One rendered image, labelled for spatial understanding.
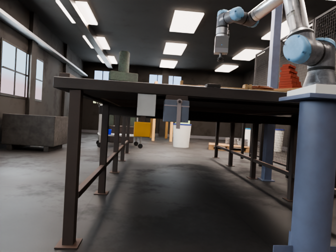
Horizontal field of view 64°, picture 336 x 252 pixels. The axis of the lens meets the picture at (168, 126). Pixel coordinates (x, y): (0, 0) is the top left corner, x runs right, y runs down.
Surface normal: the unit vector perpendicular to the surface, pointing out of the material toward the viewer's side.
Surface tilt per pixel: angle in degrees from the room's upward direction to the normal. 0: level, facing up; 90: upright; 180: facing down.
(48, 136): 90
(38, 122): 90
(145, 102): 90
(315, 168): 90
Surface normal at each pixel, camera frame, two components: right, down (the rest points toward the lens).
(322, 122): -0.30, 0.00
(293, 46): -0.86, 0.09
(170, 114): 0.07, 0.03
